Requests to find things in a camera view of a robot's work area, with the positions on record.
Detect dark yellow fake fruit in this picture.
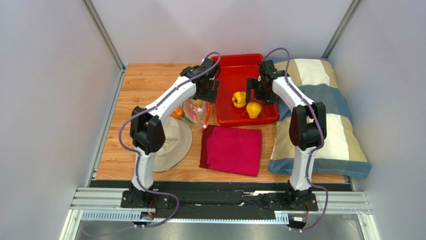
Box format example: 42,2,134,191
191,99,204,108

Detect yellow fake pepper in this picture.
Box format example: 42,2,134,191
232,91,246,109

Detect yellow fake pear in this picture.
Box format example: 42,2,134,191
246,102,263,119

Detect clear zip top bag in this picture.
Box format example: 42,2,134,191
170,98,212,131

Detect fake watermelon slice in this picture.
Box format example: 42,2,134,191
181,99,199,124

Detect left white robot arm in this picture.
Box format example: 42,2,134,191
119,56,221,208

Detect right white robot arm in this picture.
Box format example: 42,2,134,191
246,60,327,210

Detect orange fake fruit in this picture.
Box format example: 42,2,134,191
170,106,184,119

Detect red plastic tray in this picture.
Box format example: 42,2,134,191
215,53,279,127

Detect beige bucket hat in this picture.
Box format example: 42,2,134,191
153,117,193,172

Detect magenta folded cloth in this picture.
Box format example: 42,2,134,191
199,125,262,177

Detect plaid pillow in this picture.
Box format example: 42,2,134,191
267,58,372,179

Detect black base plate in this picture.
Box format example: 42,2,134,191
120,190,319,220

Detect aluminium frame rail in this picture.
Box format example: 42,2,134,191
70,187,372,225

